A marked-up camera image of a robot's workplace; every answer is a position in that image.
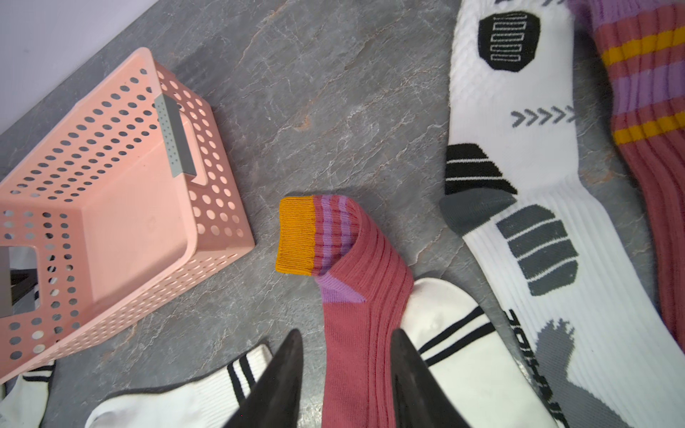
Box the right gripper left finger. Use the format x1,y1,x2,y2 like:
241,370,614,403
224,329,303,428

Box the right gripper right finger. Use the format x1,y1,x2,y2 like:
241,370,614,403
391,329,469,428

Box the white sock two black stripes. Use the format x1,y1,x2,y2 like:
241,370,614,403
86,344,272,427

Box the white striped sock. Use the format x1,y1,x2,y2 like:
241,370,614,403
1,360,56,427
401,277,557,427

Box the magenta purple yellow-cuff sock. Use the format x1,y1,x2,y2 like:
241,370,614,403
276,194,414,427

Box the white sport sock right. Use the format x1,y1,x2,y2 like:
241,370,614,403
440,1,684,427

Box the pink perforated plastic basket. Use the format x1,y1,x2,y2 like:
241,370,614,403
1,48,255,381

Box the magenta striped sock far right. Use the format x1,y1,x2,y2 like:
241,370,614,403
567,1,684,345

